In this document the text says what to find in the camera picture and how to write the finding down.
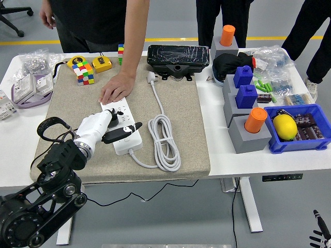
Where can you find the clear bag of blue resistors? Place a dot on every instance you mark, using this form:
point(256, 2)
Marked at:
point(282, 84)
point(277, 58)

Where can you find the person's left forearm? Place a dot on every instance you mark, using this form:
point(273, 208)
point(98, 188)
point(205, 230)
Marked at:
point(133, 38)

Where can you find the orange cylinder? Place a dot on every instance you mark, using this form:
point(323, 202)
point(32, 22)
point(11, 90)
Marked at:
point(227, 34)
point(255, 120)

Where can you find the clear bag of metal nuts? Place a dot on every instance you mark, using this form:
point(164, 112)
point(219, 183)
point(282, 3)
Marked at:
point(34, 62)

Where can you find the person's right hand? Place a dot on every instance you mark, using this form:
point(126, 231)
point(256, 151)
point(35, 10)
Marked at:
point(47, 15)

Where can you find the person's left hand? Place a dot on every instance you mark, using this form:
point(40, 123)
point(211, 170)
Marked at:
point(117, 87)

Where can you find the green battery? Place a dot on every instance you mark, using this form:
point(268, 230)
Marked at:
point(261, 83)
point(256, 84)
point(273, 98)
point(270, 86)
point(266, 87)

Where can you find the purple tray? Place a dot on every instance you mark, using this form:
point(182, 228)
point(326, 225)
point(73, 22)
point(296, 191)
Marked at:
point(31, 104)

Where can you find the multicolour puzzle cube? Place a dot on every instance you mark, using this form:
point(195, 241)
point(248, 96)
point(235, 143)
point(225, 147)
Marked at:
point(83, 75)
point(120, 54)

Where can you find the person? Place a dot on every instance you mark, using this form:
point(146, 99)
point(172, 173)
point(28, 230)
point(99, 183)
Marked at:
point(207, 20)
point(310, 38)
point(88, 20)

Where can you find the grey block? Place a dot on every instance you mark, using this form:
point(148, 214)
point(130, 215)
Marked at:
point(228, 84)
point(230, 108)
point(248, 144)
point(232, 50)

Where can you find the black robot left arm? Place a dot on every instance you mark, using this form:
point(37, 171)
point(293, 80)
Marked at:
point(62, 155)

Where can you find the black wrapped device box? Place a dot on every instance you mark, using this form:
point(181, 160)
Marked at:
point(176, 55)

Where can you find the black metal clip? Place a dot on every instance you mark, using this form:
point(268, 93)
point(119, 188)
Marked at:
point(283, 113)

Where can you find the black office chair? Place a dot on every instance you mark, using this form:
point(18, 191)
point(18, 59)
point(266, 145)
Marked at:
point(10, 15)

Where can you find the blue plastic bin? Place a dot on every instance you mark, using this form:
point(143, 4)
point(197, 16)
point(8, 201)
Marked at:
point(298, 146)

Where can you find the white circuit breaker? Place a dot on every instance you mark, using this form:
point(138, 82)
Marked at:
point(7, 106)

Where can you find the small metal clip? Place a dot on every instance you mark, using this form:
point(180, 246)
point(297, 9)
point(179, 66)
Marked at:
point(209, 79)

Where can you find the blue block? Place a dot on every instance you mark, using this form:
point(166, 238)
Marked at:
point(246, 96)
point(243, 77)

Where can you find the square yellow tape measure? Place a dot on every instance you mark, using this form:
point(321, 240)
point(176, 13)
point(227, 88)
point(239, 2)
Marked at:
point(101, 64)

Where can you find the grey-brown mat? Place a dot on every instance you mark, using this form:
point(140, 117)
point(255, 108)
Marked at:
point(103, 165)

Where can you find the white switch box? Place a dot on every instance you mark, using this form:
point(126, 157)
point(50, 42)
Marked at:
point(25, 87)
point(44, 82)

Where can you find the black cloth bundle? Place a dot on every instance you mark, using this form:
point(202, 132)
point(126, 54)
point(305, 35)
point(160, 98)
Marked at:
point(225, 62)

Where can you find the yellow lemon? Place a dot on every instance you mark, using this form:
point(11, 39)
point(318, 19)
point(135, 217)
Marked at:
point(285, 127)

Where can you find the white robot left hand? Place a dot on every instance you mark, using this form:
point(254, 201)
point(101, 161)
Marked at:
point(93, 126)

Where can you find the clear bag of taped resistors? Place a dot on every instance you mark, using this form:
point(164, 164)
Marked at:
point(298, 99)

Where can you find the grey box under table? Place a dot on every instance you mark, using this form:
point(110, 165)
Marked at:
point(228, 186)

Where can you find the black plug adapter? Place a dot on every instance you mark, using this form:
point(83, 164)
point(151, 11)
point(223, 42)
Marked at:
point(115, 122)

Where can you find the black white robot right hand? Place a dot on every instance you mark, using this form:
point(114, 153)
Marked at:
point(322, 230)

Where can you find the round yellow tape measure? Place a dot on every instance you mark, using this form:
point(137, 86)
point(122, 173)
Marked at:
point(75, 61)

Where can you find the white power strip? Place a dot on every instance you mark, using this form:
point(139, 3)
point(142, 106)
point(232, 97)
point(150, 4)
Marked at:
point(129, 147)

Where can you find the black table control panel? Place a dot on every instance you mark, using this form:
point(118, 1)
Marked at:
point(282, 177)

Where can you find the white label card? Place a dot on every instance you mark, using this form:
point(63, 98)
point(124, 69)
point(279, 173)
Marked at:
point(261, 64)

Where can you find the white table leg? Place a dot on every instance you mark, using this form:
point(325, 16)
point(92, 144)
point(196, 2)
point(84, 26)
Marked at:
point(64, 237)
point(250, 206)

